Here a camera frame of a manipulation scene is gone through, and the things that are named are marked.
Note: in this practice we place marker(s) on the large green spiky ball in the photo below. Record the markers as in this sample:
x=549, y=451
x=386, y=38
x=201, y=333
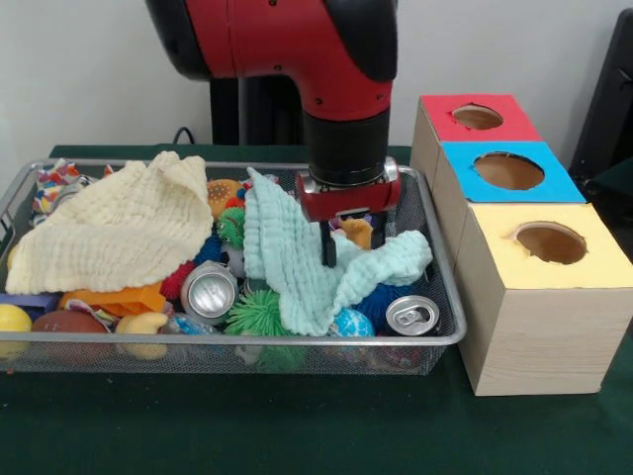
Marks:
x=255, y=315

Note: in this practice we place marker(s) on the yellow ball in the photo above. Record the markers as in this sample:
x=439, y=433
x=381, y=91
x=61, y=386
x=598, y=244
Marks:
x=12, y=319

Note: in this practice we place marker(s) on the wooden box with three holes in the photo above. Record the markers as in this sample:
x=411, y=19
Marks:
x=534, y=327

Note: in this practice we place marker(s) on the small globe ball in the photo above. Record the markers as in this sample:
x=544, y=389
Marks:
x=354, y=325

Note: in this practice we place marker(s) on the clear mesh bin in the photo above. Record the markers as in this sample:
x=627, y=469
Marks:
x=326, y=358

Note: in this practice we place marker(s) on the black chair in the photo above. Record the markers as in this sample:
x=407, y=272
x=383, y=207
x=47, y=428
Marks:
x=608, y=109

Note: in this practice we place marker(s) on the silver can with open top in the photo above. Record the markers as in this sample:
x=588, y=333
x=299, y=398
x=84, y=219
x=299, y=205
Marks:
x=209, y=293

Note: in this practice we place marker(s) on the cream yellow muslin cloth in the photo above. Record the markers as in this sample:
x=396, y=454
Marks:
x=119, y=233

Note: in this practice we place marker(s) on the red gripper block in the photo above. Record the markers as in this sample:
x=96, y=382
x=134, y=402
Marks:
x=346, y=201

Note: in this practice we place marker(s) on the dark green table cloth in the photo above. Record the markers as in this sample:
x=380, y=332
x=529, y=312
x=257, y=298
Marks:
x=297, y=426

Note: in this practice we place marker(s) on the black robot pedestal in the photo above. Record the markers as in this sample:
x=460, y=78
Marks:
x=257, y=114

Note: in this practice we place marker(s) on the orange plastic toy piece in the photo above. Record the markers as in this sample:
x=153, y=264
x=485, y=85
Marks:
x=119, y=299

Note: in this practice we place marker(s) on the blue spiky ball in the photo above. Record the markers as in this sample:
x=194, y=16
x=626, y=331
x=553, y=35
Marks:
x=381, y=305

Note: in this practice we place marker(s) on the silver can with pull tab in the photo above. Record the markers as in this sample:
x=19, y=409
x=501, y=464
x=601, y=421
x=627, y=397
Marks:
x=412, y=315

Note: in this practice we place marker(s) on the mint green muslin cloth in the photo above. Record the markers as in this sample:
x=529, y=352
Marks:
x=287, y=257

